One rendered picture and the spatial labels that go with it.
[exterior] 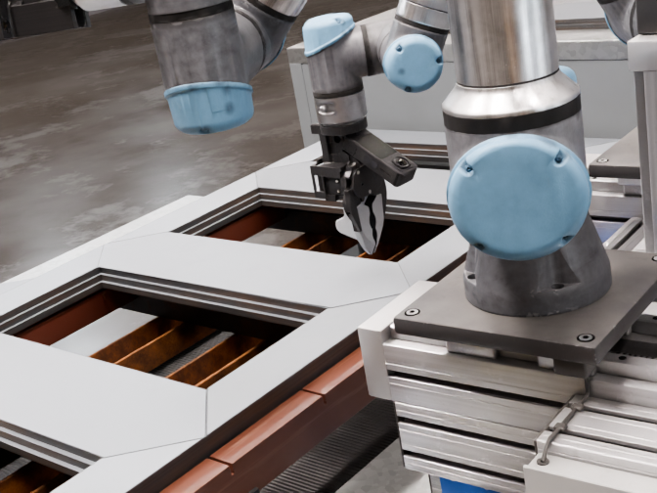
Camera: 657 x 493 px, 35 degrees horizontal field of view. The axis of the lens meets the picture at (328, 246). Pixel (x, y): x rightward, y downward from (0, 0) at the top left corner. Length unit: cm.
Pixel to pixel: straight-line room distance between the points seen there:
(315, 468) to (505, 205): 99
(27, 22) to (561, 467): 62
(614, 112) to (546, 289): 125
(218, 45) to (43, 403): 75
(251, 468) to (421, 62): 56
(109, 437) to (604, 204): 76
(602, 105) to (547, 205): 141
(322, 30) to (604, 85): 90
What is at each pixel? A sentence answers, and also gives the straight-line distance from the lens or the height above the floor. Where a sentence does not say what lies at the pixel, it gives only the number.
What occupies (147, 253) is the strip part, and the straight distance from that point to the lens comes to 200.
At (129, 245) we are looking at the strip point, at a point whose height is 85.
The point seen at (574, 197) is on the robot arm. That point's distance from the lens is 86.
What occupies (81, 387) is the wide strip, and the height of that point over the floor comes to 85.
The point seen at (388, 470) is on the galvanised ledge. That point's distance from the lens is 149.
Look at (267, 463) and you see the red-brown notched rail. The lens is 135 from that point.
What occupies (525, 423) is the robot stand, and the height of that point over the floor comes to 91.
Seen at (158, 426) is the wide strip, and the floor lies 85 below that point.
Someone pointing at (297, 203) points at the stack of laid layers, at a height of 83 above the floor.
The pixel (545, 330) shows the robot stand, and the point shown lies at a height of 104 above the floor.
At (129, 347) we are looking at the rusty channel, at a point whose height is 70.
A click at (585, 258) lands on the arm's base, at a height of 108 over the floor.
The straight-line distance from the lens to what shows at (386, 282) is 165.
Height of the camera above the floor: 149
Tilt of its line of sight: 20 degrees down
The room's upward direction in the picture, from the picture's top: 10 degrees counter-clockwise
